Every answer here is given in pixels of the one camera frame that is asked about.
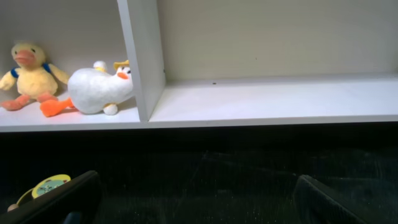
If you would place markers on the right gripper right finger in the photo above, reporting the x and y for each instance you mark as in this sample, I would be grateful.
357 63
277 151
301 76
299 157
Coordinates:
320 205

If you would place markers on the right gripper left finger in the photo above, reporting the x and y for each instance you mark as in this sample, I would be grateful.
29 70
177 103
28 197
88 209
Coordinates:
65 199

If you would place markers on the yellow and green rattle toy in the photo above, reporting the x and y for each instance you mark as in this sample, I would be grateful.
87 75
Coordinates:
49 184

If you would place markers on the white plush duck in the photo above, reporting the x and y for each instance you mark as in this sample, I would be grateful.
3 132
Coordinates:
93 90

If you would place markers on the yellow plush duck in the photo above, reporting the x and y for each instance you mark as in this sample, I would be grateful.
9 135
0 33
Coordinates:
34 81

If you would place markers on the white shelf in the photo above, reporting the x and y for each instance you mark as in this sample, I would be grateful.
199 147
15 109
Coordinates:
248 99

